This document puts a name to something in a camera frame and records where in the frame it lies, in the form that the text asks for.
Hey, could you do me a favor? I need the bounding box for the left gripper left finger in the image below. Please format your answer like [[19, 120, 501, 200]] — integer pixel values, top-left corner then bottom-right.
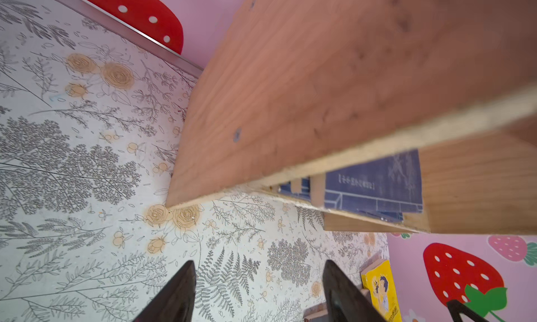
[[134, 261, 197, 322]]

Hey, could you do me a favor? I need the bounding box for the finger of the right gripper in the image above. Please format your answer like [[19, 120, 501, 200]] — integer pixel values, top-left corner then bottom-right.
[[447, 300, 488, 322]]

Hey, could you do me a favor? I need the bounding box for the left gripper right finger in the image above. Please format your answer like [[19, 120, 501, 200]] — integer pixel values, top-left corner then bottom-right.
[[322, 260, 385, 322]]

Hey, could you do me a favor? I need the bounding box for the wooden two-tier shelf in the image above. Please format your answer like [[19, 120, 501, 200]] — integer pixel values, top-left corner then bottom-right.
[[166, 0, 536, 235]]

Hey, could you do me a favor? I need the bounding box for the purple-navy book yellow label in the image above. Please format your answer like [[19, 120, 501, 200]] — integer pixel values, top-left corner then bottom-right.
[[324, 150, 423, 222]]

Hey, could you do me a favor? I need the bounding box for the yellow cartoon cover book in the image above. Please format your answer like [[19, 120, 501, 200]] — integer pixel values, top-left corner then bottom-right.
[[361, 259, 403, 322]]

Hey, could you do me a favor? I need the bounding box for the aluminium floor edge rail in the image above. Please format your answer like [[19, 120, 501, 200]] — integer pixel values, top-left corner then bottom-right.
[[55, 0, 204, 78]]

